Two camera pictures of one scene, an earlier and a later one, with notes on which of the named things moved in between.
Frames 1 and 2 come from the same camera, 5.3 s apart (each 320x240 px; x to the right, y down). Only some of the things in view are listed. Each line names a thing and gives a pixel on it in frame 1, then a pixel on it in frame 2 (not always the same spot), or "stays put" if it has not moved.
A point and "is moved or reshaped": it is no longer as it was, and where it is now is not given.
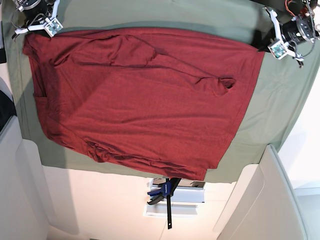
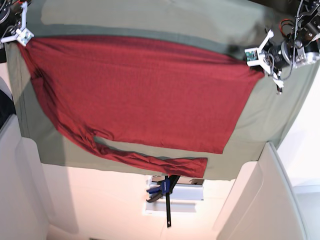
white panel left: (23, 211) stays put
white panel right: (263, 205) stays put
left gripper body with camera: (36, 15) to (13, 17)
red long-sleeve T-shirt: (176, 100) is moved or reshaped
